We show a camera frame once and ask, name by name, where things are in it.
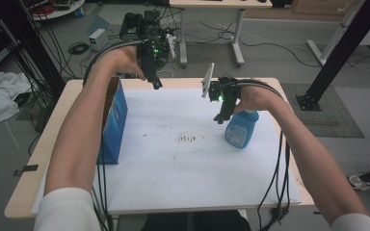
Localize person's left hand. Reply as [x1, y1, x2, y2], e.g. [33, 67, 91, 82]
[91, 44, 147, 81]

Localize blue cardboard box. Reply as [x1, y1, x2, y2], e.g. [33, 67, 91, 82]
[96, 76, 129, 166]

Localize light wooden table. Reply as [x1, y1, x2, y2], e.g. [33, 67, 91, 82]
[3, 77, 316, 219]

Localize white table mat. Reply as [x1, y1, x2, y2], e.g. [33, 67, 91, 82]
[30, 88, 303, 216]

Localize white right sleeve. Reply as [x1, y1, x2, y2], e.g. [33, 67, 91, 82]
[330, 213, 370, 231]

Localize round white table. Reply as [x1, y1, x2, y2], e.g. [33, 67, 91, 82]
[30, 0, 86, 22]

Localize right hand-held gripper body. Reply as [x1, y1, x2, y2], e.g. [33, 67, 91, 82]
[201, 63, 243, 109]

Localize small white device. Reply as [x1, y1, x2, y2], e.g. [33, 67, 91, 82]
[88, 28, 109, 52]

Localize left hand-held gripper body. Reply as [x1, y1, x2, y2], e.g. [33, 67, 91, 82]
[136, 27, 177, 78]

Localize grey floor mat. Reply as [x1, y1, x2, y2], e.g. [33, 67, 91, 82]
[280, 83, 365, 139]

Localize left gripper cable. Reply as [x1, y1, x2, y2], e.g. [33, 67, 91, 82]
[82, 39, 145, 231]

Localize black and white shoe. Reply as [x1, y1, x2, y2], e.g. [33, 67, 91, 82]
[347, 171, 370, 192]

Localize white left sleeve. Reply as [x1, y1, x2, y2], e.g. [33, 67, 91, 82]
[33, 187, 102, 231]

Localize white sleeve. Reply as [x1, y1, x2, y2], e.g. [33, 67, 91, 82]
[33, 187, 102, 231]
[330, 213, 370, 231]

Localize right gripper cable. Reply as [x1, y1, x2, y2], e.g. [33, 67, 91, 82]
[230, 78, 293, 231]

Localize person's right hand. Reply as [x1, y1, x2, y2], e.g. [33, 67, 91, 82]
[233, 81, 285, 115]

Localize black computer tower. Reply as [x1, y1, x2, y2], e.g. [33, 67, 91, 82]
[119, 12, 143, 42]
[143, 9, 162, 33]

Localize white cloth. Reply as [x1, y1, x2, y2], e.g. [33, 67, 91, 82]
[0, 70, 32, 127]

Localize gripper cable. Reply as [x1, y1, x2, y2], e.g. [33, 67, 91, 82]
[230, 78, 293, 231]
[82, 39, 145, 231]

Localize coiled black cable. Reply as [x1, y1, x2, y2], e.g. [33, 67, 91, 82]
[67, 41, 90, 56]

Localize person's dark trousers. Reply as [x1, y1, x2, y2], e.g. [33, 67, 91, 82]
[141, 210, 253, 231]

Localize white-legged desk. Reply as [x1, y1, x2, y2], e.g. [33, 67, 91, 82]
[168, 0, 274, 68]

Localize black metal stand post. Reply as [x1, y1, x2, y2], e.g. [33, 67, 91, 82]
[295, 0, 370, 112]

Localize black tape strip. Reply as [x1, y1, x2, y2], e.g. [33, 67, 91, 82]
[13, 164, 40, 177]

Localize blue spray bottle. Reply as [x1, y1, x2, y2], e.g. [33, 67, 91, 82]
[224, 110, 260, 149]

